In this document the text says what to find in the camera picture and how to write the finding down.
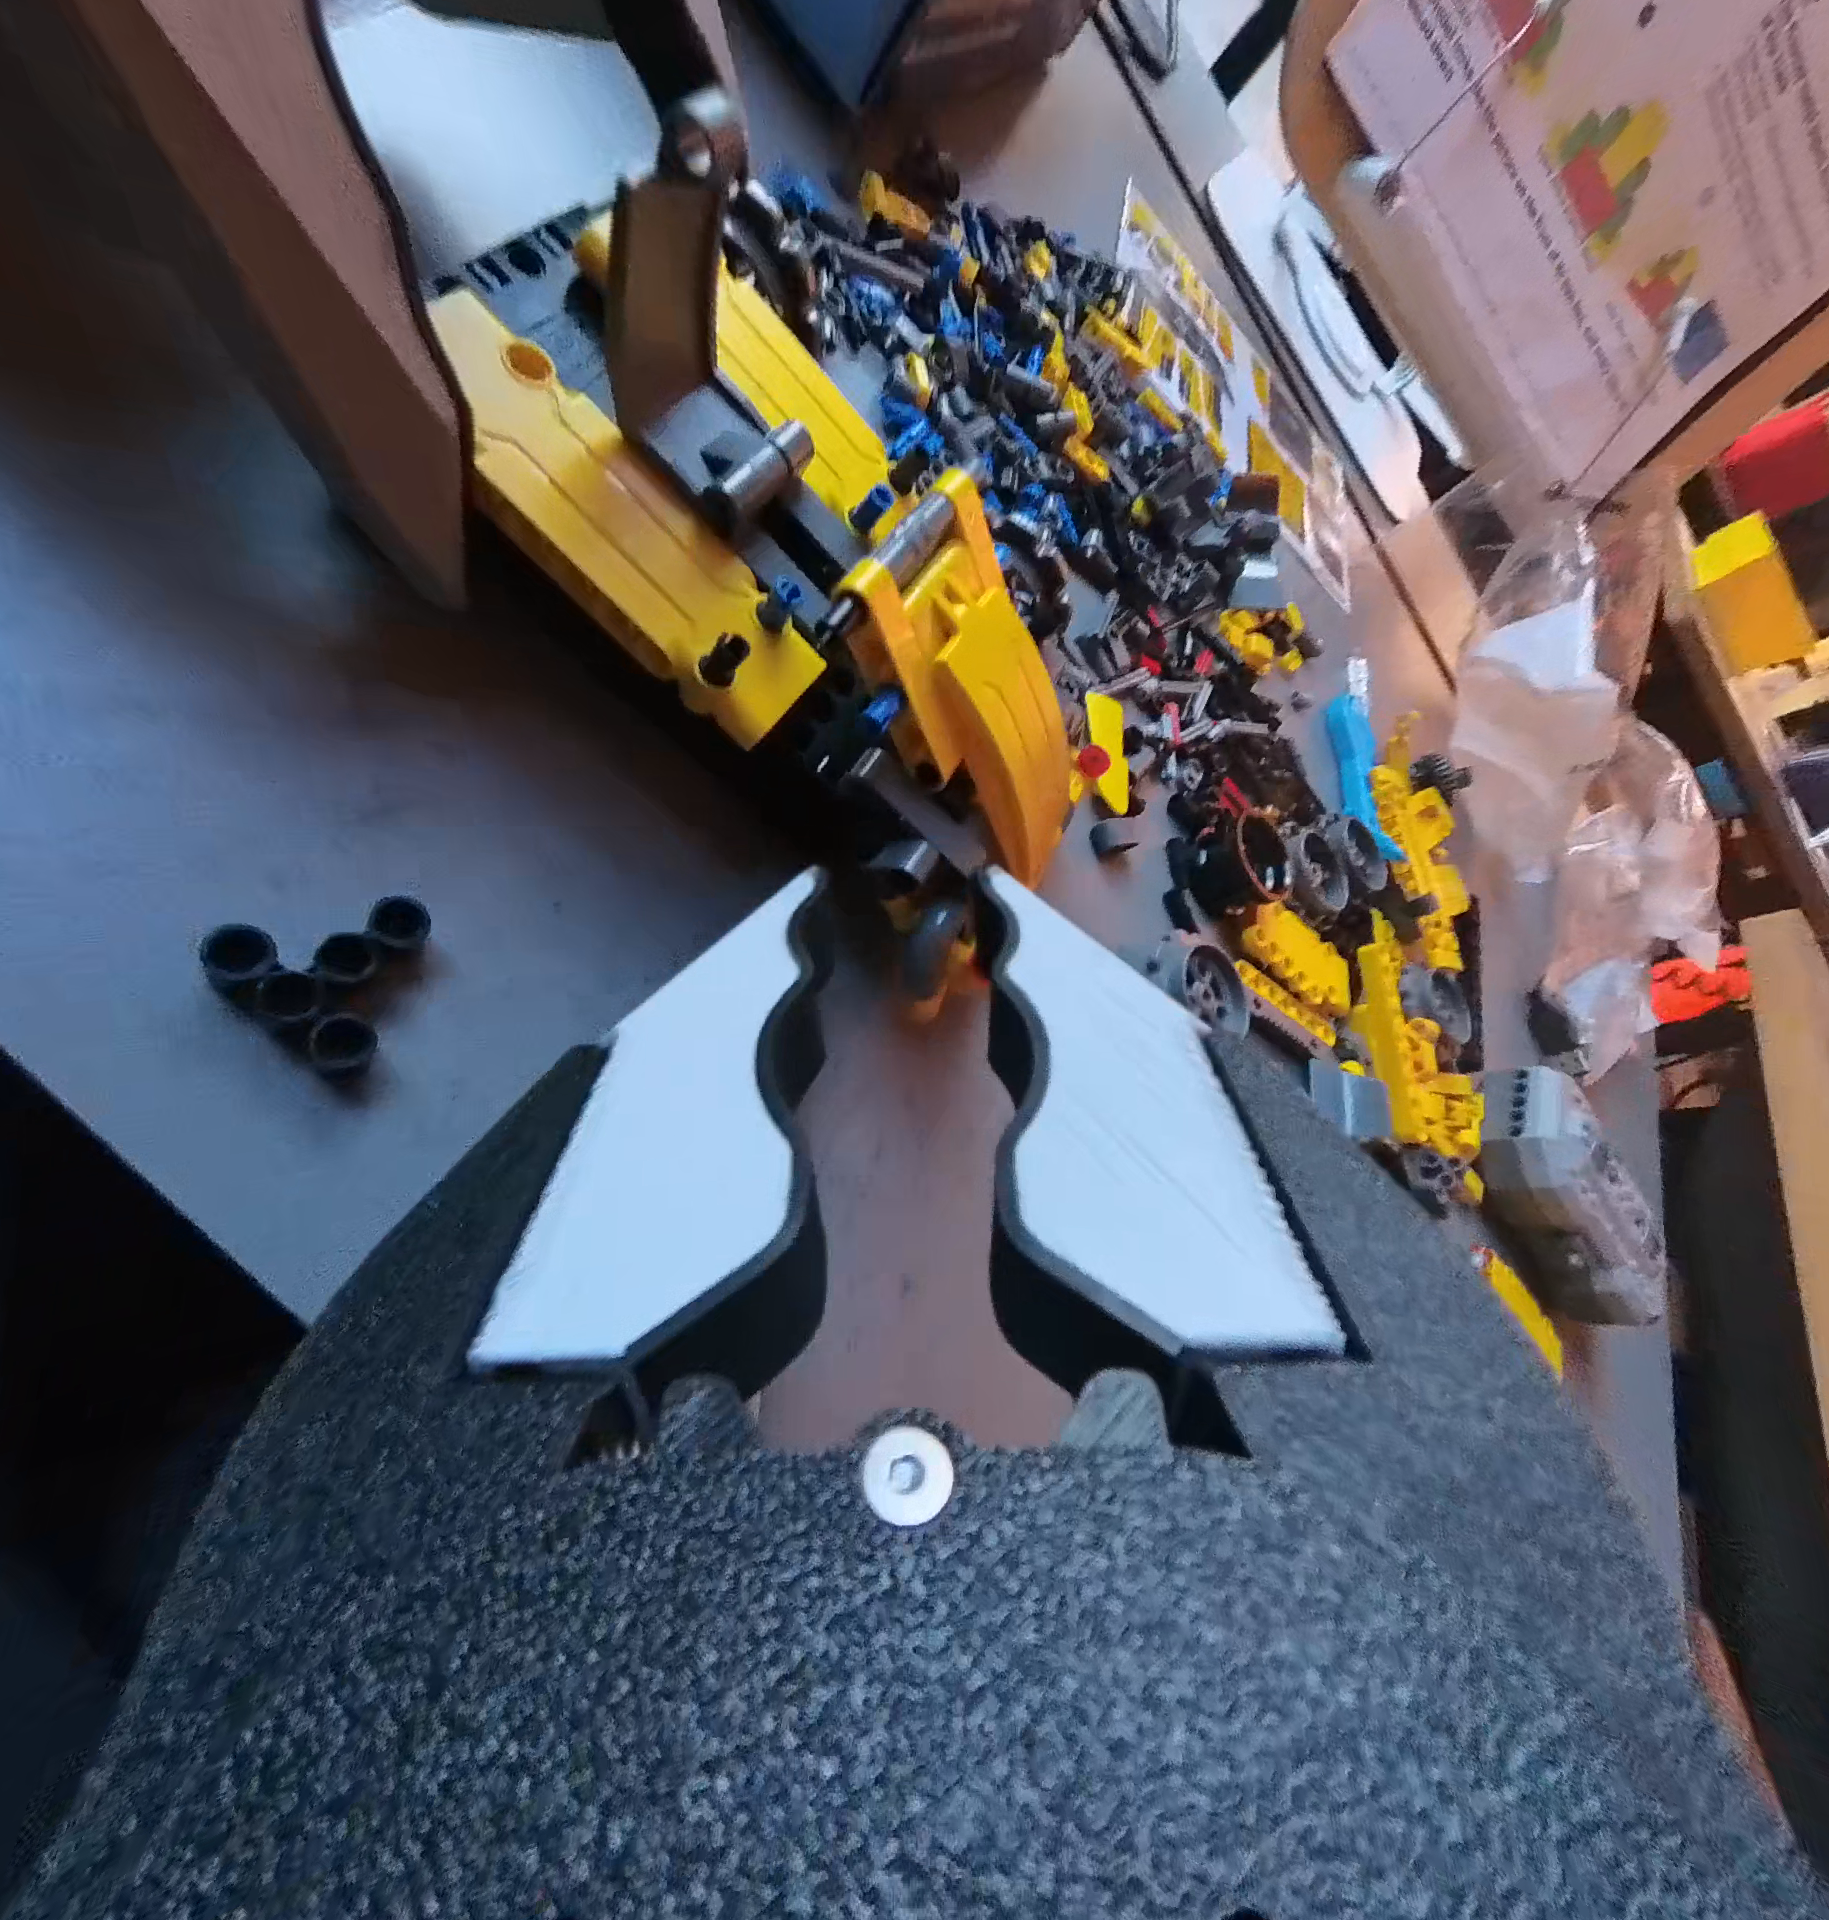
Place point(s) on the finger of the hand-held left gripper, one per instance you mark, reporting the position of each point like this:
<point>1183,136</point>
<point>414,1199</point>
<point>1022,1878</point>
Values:
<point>283,270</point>
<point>675,45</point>

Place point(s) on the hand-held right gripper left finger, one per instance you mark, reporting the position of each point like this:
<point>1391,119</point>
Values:
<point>675,1185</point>

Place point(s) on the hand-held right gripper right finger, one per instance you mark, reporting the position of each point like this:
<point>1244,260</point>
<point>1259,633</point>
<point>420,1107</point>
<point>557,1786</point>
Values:
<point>1155,1185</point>

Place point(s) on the black triangular holed connector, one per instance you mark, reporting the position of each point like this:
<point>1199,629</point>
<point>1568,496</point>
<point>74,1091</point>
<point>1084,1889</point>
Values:
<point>313,982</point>

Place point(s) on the yellow toy brick car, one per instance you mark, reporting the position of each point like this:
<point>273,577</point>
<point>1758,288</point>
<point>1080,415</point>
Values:
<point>675,496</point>

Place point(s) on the grey desk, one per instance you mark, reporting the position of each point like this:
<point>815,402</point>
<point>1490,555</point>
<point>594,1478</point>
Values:
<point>254,720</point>

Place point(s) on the printed task sheet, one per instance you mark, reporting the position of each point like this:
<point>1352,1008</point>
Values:
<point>1604,196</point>

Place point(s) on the grey toothed wheel hub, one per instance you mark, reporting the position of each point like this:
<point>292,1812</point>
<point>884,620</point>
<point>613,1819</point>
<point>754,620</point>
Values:
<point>1320,863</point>
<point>1366,855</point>
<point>1203,986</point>

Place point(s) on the grey black panel brick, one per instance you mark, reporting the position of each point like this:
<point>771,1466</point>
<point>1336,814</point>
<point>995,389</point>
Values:
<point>1351,1103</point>

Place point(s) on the blue cardboard kit box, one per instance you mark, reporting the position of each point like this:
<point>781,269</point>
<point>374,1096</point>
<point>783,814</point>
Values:
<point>930,45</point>

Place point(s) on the pile of yellow beams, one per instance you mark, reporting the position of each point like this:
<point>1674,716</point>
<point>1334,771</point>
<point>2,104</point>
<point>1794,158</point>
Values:
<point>1395,990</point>

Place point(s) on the black toy tyre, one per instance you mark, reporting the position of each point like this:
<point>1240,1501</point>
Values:
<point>1246,863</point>

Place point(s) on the yellow flat panel brick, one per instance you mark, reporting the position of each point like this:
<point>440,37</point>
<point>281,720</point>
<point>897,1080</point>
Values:
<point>1522,1305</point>

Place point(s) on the grey motor block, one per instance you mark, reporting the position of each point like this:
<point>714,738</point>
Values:
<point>1567,1185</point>

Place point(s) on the yellow curved panel brick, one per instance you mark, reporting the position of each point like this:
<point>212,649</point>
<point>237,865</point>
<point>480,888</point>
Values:
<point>1102,750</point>

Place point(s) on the blue brick separator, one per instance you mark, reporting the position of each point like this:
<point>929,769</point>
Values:
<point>1357,750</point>

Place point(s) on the pile of small brick parts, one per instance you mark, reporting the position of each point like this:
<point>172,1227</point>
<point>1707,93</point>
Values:
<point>1036,421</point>

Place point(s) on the clear plastic bag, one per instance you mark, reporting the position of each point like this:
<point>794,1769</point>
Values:
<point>1636,885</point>

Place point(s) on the crumpled plastic bag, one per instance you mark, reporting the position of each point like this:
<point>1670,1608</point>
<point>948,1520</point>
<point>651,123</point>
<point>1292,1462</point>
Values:
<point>1544,691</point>

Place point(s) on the wooden display board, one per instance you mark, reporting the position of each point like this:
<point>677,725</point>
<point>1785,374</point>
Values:
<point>1306,105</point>

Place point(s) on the sticker sheet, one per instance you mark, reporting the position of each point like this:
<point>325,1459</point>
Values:
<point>1246,405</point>

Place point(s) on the person's dark trousers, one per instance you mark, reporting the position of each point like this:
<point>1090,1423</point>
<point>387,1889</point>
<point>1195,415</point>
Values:
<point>74,1501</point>

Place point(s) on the clear stand base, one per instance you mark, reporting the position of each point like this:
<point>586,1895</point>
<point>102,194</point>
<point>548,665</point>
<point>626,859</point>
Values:
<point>1336,331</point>

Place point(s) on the yellow storage box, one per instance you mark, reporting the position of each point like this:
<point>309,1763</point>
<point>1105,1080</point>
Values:
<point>1746,593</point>

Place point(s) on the red storage box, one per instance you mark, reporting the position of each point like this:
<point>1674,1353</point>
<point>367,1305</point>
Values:
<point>1799,450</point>

